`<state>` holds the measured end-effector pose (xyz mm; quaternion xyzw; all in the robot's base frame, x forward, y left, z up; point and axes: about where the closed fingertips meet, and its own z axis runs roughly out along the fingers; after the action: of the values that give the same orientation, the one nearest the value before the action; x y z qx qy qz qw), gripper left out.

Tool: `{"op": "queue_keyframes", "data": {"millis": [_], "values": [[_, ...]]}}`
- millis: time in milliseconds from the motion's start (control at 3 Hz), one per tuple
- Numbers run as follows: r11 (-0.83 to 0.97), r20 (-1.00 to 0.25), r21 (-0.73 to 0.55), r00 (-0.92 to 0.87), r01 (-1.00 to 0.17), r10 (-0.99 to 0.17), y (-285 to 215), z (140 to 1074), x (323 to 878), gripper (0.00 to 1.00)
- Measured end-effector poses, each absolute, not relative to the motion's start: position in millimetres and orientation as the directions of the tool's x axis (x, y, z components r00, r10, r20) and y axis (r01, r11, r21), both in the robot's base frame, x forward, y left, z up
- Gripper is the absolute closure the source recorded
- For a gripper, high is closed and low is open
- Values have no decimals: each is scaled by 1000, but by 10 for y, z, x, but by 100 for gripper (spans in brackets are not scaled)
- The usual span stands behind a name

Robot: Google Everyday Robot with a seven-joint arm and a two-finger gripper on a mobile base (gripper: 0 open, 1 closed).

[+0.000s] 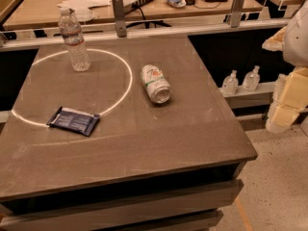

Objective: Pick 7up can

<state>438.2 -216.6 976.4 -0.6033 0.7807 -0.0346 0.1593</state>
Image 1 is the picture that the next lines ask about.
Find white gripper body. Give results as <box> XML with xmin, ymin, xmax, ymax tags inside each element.
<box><xmin>266</xmin><ymin>74</ymin><xmax>287</xmax><ymax>133</ymax></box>

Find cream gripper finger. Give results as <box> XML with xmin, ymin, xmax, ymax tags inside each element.
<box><xmin>271</xmin><ymin>107</ymin><xmax>299</xmax><ymax>127</ymax></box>
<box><xmin>279</xmin><ymin>67</ymin><xmax>308</xmax><ymax>110</ymax></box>

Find white green 7up can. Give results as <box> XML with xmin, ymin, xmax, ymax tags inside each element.
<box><xmin>141</xmin><ymin>64</ymin><xmax>171</xmax><ymax>104</ymax></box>

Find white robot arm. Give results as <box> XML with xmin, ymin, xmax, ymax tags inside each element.
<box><xmin>262</xmin><ymin>1</ymin><xmax>308</xmax><ymax>133</ymax></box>

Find right clear sanitizer bottle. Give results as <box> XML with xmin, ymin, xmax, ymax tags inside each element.
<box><xmin>243</xmin><ymin>65</ymin><xmax>260</xmax><ymax>90</ymax></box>

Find clear sanitizer bottle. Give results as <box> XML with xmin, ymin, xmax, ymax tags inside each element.
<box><xmin>243</xmin><ymin>65</ymin><xmax>260</xmax><ymax>90</ymax></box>
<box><xmin>221</xmin><ymin>70</ymin><xmax>239</xmax><ymax>95</ymax></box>

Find left clear sanitizer bottle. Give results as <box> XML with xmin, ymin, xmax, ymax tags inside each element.
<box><xmin>221</xmin><ymin>70</ymin><xmax>239</xmax><ymax>95</ymax></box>

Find blue white small object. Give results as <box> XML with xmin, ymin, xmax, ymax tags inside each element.
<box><xmin>167</xmin><ymin>0</ymin><xmax>186</xmax><ymax>8</ymax></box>

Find dark blue snack packet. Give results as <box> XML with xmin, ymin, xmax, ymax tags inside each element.
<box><xmin>46</xmin><ymin>107</ymin><xmax>100</xmax><ymax>137</ymax></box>

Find clear plastic water bottle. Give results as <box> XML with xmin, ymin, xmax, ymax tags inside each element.
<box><xmin>58</xmin><ymin>7</ymin><xmax>90</xmax><ymax>72</ymax></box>

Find white papers on desk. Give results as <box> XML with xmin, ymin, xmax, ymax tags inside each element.
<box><xmin>59</xmin><ymin>0</ymin><xmax>111</xmax><ymax>22</ymax></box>

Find grey drawer cabinet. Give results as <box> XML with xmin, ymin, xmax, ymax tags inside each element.
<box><xmin>0</xmin><ymin>161</ymin><xmax>248</xmax><ymax>231</ymax></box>

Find grey metal post right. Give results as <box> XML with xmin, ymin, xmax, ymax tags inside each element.
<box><xmin>229</xmin><ymin>0</ymin><xmax>244</xmax><ymax>28</ymax></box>

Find grey metal post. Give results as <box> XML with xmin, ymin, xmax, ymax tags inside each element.
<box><xmin>112</xmin><ymin>0</ymin><xmax>127</xmax><ymax>38</ymax></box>
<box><xmin>229</xmin><ymin>0</ymin><xmax>244</xmax><ymax>28</ymax></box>

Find grey metal post left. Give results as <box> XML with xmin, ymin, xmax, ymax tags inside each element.
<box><xmin>112</xmin><ymin>0</ymin><xmax>127</xmax><ymax>38</ymax></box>

